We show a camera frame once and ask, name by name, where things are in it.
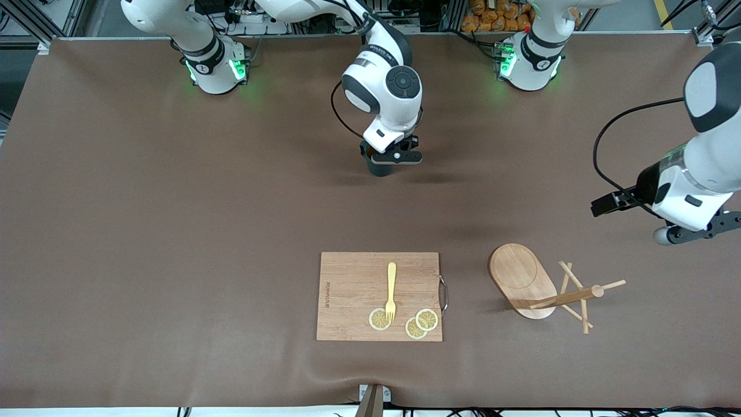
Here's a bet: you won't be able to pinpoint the dark teal mug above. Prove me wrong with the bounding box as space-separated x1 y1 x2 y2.
364 145 395 177

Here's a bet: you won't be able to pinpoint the oval wooden rack base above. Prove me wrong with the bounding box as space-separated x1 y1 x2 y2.
489 243 558 320

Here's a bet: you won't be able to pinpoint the yellow plastic fork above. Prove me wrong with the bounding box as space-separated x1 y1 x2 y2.
385 262 398 324

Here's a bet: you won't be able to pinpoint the pile of orange bags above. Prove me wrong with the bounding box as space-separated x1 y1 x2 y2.
461 0 536 32

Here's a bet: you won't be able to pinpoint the wooden cutting board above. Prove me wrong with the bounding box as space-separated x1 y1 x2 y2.
316 251 449 342

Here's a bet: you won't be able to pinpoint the white power strip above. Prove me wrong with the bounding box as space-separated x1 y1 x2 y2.
232 5 290 35

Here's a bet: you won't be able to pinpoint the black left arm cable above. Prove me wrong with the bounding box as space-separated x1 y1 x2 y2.
592 97 685 203

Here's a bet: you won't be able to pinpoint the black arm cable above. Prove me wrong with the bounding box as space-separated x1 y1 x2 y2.
331 80 366 141
592 97 685 203

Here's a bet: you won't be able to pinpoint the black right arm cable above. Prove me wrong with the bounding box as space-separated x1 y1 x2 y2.
331 80 366 141

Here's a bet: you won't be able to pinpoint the wooden rack post with pegs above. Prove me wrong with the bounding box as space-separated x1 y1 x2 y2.
512 261 627 335

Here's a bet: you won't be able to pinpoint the aluminium profile frame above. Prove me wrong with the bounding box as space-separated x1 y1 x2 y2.
0 0 741 56

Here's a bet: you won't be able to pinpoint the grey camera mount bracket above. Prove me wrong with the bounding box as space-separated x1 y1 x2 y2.
358 383 392 417

